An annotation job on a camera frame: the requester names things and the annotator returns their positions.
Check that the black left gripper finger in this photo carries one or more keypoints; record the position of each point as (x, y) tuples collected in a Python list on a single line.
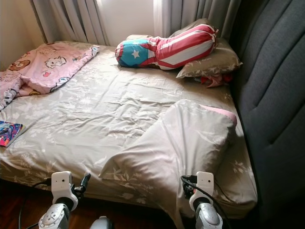
[(86, 180)]

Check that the colourful comic book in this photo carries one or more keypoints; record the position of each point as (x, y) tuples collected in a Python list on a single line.
[(8, 133)]

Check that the pink cartoon blanket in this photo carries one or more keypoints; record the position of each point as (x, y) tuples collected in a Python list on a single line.
[(52, 64)]

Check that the silver robot left leg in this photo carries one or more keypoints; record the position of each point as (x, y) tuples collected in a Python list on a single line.
[(101, 223)]

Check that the large grey floral pillow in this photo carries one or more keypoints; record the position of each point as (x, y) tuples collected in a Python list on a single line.
[(176, 143)]

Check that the crumpled red cloth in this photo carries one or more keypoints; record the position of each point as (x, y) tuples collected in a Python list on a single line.
[(214, 80)]

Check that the dark grey padded headboard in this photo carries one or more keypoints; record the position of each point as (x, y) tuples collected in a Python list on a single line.
[(276, 95)]

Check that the small grey floral pillow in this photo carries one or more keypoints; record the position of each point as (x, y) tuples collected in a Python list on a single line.
[(219, 62)]

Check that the red striped star bolster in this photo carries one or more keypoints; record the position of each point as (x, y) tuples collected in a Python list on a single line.
[(181, 47)]

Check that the grey curtain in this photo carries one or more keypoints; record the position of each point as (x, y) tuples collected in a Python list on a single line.
[(195, 14), (62, 19)]

